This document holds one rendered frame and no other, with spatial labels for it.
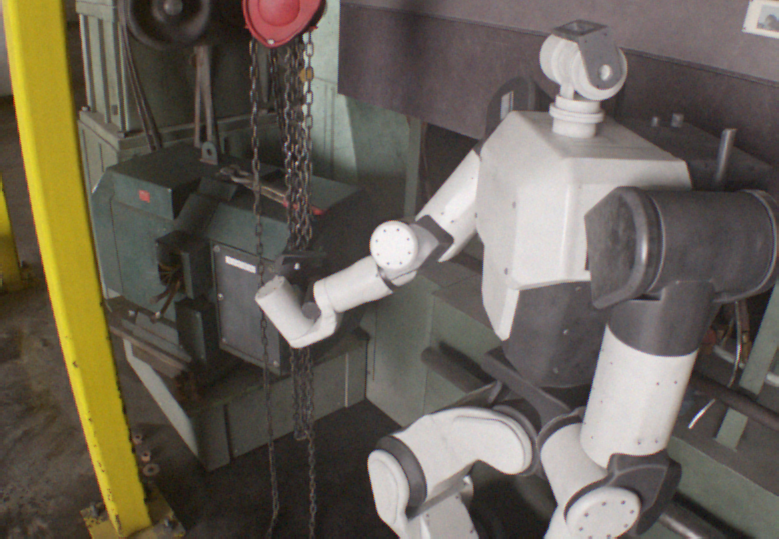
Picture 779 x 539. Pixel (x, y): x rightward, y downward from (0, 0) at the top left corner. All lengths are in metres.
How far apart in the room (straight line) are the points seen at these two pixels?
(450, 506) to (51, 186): 0.99
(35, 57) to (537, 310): 0.95
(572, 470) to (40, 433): 1.90
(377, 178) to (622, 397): 1.54
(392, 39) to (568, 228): 1.16
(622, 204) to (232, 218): 1.17
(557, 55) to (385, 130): 1.38
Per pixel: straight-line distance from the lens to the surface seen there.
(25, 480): 2.15
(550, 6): 1.39
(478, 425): 0.90
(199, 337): 1.68
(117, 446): 1.65
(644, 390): 0.60
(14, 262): 3.20
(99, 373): 1.51
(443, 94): 1.59
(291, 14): 1.18
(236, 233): 1.54
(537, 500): 1.75
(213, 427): 1.91
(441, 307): 1.69
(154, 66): 2.24
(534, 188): 0.64
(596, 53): 0.67
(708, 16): 1.22
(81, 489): 2.06
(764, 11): 1.19
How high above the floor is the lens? 1.44
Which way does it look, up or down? 25 degrees down
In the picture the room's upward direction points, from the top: 3 degrees clockwise
